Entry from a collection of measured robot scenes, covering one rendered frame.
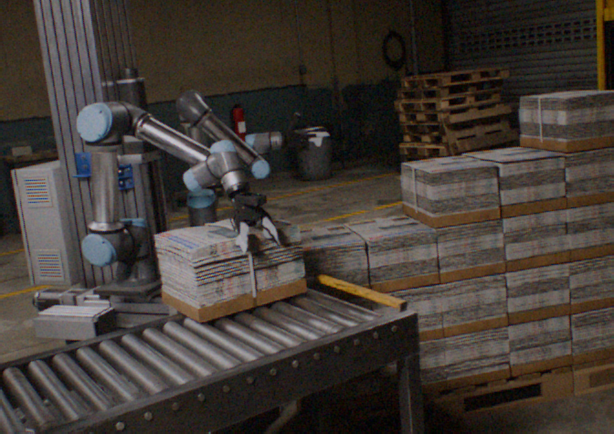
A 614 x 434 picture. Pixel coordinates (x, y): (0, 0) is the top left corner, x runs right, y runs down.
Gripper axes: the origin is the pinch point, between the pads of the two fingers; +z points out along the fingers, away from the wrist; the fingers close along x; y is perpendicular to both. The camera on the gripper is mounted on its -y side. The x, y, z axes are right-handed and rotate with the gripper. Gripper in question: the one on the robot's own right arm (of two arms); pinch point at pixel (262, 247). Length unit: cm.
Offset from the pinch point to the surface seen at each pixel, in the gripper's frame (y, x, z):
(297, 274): 13.4, -15.4, 8.0
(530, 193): 15, -132, 1
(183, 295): 23.3, 19.0, 2.8
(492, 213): 23, -116, 3
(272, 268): 11.9, -7.0, 4.3
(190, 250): 5.5, 19.4, -5.3
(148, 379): -6, 45, 27
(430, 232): 34, -91, 2
